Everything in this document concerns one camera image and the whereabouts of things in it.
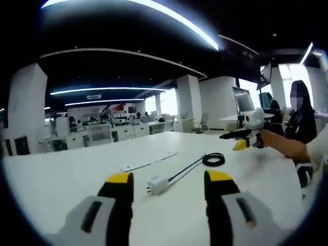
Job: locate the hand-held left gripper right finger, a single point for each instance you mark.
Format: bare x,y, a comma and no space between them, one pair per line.
243,220

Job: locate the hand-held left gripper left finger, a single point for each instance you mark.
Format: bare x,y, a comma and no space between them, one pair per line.
87,220

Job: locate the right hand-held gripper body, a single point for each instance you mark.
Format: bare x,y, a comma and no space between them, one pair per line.
253,119

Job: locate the white charger adapter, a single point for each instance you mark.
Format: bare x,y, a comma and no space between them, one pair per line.
160,185

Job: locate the white desk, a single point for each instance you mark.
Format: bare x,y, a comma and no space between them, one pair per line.
77,174

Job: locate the white desk cover plate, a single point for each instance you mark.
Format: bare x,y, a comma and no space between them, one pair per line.
143,164

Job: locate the person's right hand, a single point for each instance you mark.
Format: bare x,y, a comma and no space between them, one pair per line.
266,137

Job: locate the standing monitor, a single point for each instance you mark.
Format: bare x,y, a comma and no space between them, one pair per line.
243,100

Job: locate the white office chair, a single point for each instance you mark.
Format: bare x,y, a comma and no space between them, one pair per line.
204,123

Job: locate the hanging monitor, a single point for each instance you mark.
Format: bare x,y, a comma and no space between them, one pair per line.
266,74

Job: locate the white square column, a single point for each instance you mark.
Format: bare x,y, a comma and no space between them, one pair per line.
188,100
28,107

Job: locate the person in white shirt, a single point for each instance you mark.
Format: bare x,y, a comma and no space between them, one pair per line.
317,151

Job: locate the ceiling strip light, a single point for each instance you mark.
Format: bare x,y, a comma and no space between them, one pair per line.
205,36
307,52
77,103
102,89

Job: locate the white mesh chair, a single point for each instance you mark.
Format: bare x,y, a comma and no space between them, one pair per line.
100,133

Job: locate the row of white office desks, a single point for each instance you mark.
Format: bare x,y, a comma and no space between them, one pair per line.
128,132

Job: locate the black cabinet box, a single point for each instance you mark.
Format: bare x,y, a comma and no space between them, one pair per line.
21,146

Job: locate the ceiling air vent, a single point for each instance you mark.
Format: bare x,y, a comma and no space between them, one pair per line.
94,97

